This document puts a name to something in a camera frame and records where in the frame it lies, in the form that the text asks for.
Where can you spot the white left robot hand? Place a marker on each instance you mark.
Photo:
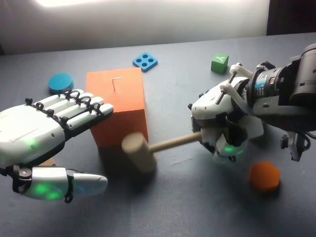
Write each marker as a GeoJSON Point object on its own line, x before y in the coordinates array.
{"type": "Point", "coordinates": [24, 133]}

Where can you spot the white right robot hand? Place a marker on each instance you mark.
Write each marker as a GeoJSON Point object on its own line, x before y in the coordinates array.
{"type": "Point", "coordinates": [209, 106]}

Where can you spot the large orange block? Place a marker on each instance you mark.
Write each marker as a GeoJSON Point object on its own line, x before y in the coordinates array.
{"type": "Point", "coordinates": [128, 93]}

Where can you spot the bent metal nail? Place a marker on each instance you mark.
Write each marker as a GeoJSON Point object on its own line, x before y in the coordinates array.
{"type": "Point", "coordinates": [113, 84]}

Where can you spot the small plain wooden block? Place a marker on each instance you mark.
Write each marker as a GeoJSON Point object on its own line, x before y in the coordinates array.
{"type": "Point", "coordinates": [48, 163]}

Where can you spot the green letter cube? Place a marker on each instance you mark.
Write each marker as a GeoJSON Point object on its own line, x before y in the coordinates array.
{"type": "Point", "coordinates": [218, 67]}

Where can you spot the blue round disc block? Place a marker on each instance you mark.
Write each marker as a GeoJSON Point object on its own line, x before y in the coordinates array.
{"type": "Point", "coordinates": [60, 82]}

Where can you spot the blue square four-hole block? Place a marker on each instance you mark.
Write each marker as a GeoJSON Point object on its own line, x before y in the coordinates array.
{"type": "Point", "coordinates": [145, 61]}

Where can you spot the orange hexagon block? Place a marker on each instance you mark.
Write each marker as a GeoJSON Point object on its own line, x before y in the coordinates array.
{"type": "Point", "coordinates": [264, 175]}

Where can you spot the grey table cloth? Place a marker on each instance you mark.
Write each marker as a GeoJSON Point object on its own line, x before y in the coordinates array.
{"type": "Point", "coordinates": [172, 209]}

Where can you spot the dark background panel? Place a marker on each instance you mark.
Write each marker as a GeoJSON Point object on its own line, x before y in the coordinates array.
{"type": "Point", "coordinates": [291, 17]}

